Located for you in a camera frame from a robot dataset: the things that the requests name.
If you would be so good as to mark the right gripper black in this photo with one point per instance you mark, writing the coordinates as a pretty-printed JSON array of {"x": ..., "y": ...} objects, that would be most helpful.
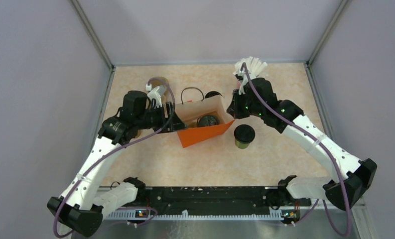
[{"x": 234, "y": 109}]

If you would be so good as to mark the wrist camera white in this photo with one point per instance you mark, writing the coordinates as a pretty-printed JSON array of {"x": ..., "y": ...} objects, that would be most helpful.
[
  {"x": 155, "y": 95},
  {"x": 243, "y": 80}
]

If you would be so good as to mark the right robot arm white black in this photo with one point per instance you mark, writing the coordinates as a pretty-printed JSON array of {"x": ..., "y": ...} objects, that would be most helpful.
[{"x": 348, "y": 176}]

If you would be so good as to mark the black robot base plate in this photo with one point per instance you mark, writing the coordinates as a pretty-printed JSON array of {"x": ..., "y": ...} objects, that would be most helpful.
[{"x": 245, "y": 200}]

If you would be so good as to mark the brown pulp cup carrier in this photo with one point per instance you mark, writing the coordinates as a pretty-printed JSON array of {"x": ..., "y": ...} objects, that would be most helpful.
[{"x": 156, "y": 81}]

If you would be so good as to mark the black cup lid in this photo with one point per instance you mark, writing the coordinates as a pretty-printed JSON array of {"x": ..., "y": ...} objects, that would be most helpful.
[
  {"x": 208, "y": 120},
  {"x": 212, "y": 94},
  {"x": 244, "y": 133}
]

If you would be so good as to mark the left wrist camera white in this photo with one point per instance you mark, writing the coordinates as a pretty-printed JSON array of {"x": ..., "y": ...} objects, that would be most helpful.
[{"x": 155, "y": 95}]

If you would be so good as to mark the white toothed cable rail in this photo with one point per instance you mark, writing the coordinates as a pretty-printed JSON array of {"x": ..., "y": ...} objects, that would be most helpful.
[{"x": 133, "y": 215}]

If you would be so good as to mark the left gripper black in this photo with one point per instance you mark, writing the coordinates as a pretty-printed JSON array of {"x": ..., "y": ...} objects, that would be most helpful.
[{"x": 166, "y": 125}]

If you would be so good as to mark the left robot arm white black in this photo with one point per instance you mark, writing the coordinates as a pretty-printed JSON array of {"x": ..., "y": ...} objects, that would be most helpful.
[{"x": 79, "y": 208}]

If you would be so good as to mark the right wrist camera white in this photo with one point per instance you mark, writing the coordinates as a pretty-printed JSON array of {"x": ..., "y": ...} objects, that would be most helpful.
[{"x": 243, "y": 80}]

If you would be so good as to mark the bundle of white wrapped straws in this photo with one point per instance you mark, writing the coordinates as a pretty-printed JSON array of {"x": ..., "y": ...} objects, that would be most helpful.
[{"x": 254, "y": 66}]

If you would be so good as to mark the pink straw holder cup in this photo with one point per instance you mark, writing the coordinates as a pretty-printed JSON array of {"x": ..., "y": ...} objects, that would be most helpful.
[{"x": 237, "y": 86}]

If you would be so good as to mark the orange paper bag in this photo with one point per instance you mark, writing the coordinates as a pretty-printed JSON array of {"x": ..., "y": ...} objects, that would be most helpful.
[{"x": 190, "y": 111}]

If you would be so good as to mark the green paper cup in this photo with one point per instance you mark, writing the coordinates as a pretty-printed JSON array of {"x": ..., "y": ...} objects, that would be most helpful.
[{"x": 244, "y": 138}]

